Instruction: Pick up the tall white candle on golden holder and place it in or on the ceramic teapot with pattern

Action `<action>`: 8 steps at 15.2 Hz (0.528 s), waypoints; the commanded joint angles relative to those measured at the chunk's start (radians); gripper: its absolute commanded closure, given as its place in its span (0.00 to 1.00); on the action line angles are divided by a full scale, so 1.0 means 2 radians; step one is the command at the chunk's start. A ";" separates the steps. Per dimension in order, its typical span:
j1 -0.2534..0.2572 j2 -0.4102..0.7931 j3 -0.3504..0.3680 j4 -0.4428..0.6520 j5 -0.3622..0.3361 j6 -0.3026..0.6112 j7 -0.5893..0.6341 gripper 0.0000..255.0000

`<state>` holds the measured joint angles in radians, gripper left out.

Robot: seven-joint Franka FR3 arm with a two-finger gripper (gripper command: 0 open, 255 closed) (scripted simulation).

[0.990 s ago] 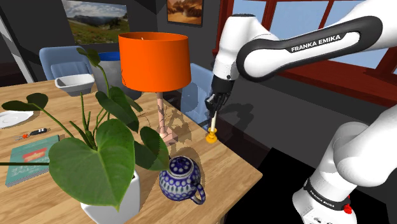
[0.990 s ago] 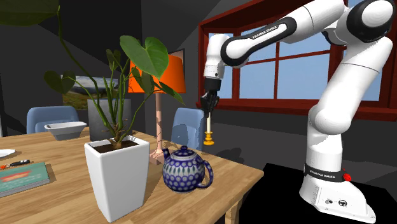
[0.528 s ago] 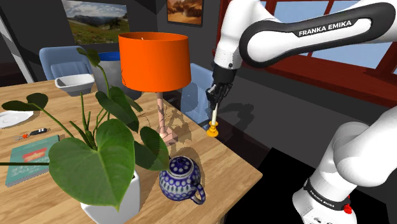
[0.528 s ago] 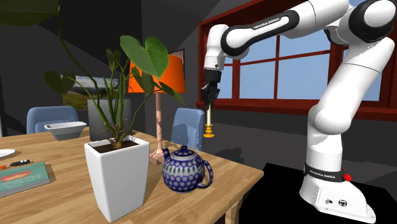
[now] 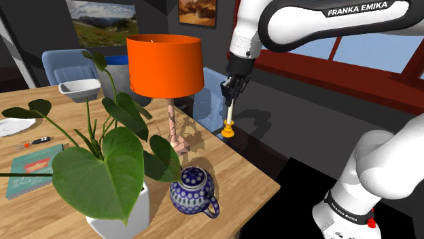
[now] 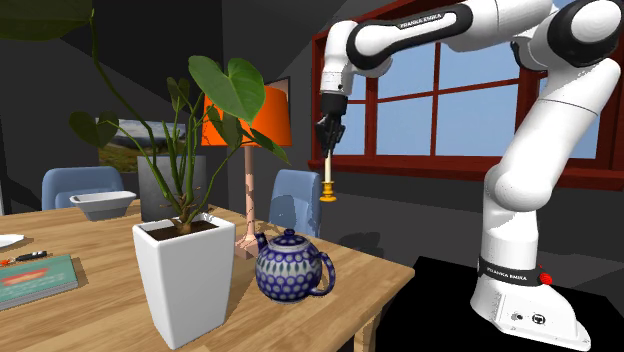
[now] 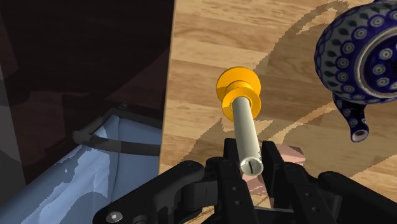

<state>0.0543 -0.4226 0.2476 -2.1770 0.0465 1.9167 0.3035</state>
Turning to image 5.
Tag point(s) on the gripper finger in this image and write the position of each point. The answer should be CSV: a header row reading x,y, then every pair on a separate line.
x,y
241,88
226,93

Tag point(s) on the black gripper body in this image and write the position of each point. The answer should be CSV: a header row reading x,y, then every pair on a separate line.
x,y
239,68

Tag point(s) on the white candle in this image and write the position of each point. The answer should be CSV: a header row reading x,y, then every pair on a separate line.
x,y
228,129

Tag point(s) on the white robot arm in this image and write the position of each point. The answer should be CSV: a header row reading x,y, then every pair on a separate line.
x,y
381,165

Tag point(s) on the light blue chair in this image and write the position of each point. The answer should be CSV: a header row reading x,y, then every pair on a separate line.
x,y
208,106
66,64

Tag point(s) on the orange shade table lamp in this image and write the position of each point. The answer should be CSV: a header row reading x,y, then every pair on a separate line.
x,y
165,66

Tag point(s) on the red framed window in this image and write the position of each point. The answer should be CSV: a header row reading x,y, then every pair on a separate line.
x,y
331,76

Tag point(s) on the wooden table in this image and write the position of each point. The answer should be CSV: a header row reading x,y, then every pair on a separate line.
x,y
238,188

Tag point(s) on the blue white dotted teapot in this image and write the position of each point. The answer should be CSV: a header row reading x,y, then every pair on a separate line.
x,y
190,192

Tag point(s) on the grey bin with blue rim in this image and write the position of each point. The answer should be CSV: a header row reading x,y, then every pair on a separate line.
x,y
122,77

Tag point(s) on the white rectangular bowl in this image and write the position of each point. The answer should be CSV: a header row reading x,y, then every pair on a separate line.
x,y
79,88

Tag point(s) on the green plant in white pot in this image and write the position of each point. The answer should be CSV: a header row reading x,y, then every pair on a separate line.
x,y
99,178

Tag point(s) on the orange black key fob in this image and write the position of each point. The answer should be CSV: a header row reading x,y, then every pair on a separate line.
x,y
38,141

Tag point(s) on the teal book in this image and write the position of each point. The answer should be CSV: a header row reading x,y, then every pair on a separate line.
x,y
29,165

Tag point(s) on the white plate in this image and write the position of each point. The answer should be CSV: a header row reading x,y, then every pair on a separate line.
x,y
13,125

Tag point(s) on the orange wall picture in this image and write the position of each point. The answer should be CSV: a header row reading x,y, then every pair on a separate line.
x,y
197,12

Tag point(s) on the landscape wall picture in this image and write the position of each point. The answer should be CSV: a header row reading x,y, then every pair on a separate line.
x,y
102,23

